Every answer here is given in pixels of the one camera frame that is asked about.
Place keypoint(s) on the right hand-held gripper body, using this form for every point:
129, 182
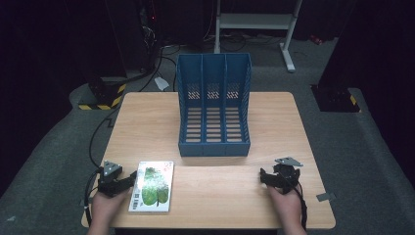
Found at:
287, 176

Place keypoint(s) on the blue three-slot file rack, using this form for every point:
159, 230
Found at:
213, 148

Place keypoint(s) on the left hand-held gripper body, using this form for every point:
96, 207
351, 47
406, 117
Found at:
110, 181

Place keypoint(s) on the grey tape piece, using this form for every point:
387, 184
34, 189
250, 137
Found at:
325, 197

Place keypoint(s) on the black yellow striped base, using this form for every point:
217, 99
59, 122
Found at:
104, 98
336, 99

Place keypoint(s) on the person's left hand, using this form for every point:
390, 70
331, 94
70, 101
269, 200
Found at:
103, 209

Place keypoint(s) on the white metal stand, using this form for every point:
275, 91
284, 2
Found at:
256, 21

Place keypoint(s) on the white adapter on floor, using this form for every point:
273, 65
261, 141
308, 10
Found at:
161, 83

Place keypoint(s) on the person's right hand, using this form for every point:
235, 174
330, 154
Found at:
289, 209

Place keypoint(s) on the book with green tree cover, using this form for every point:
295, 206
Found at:
152, 187

